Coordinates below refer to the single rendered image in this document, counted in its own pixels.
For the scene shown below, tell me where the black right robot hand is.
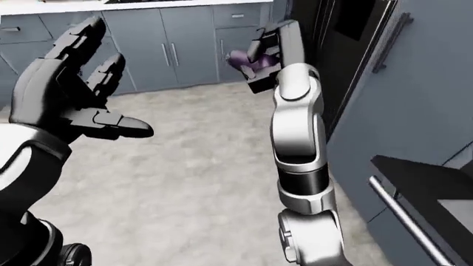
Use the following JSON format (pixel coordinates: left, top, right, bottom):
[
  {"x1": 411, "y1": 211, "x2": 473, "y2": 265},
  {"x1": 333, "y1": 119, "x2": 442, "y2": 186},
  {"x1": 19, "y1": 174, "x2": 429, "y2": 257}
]
[{"x1": 239, "y1": 18, "x2": 306, "y2": 95}]

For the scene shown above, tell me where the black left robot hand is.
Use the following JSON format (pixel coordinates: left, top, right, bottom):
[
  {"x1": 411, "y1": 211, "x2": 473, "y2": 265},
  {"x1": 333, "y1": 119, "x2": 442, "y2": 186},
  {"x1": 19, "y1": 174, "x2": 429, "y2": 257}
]
[{"x1": 7, "y1": 16, "x2": 154, "y2": 145}]

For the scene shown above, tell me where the purple eggplant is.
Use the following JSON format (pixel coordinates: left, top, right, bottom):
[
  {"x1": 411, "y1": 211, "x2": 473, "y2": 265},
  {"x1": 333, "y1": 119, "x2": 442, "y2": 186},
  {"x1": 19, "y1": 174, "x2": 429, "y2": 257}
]
[{"x1": 225, "y1": 49, "x2": 281, "y2": 72}]

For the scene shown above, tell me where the black built-in appliance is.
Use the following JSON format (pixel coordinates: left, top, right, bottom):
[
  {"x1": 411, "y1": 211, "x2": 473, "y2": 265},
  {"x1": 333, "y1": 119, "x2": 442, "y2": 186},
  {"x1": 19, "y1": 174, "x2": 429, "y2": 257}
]
[{"x1": 287, "y1": 0, "x2": 399, "y2": 134}]

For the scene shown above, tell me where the narrow grey cabinet door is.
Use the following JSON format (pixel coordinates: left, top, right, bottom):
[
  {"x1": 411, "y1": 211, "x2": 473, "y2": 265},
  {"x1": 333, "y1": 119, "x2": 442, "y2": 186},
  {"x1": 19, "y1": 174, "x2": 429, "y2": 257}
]
[{"x1": 214, "y1": 24, "x2": 268, "y2": 83}]

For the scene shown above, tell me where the grey drawer front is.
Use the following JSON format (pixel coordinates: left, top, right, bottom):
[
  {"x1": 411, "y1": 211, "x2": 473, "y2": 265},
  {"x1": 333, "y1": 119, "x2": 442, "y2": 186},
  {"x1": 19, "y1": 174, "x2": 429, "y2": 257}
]
[
  {"x1": 0, "y1": 13, "x2": 69, "y2": 46},
  {"x1": 211, "y1": 2, "x2": 273, "y2": 29}
]

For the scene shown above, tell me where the tall grey cabinet panel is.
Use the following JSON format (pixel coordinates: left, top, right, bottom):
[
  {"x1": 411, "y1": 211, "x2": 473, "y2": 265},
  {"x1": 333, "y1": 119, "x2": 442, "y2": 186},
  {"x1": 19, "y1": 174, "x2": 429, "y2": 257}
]
[{"x1": 326, "y1": 0, "x2": 473, "y2": 224}]

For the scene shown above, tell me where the white kitchen countertop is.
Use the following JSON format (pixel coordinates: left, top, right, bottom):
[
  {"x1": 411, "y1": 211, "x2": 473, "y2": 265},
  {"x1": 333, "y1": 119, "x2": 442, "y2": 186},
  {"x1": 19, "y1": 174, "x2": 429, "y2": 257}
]
[{"x1": 0, "y1": 0, "x2": 274, "y2": 18}]

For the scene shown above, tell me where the black robot hip joint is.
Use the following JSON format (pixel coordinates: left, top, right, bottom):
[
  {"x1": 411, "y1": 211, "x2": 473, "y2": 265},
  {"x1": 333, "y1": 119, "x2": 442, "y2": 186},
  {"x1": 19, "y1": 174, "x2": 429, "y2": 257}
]
[{"x1": 58, "y1": 242, "x2": 93, "y2": 266}]

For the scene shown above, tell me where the long black cabinet handle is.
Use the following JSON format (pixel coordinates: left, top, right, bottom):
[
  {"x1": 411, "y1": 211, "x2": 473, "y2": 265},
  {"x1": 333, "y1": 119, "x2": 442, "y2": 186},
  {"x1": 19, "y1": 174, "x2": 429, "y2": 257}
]
[{"x1": 372, "y1": 11, "x2": 415, "y2": 75}]

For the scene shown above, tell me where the silver oven door handle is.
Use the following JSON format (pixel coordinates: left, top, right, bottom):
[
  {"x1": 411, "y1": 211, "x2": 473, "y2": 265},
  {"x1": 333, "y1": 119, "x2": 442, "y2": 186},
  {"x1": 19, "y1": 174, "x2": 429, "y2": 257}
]
[{"x1": 367, "y1": 175, "x2": 446, "y2": 266}]

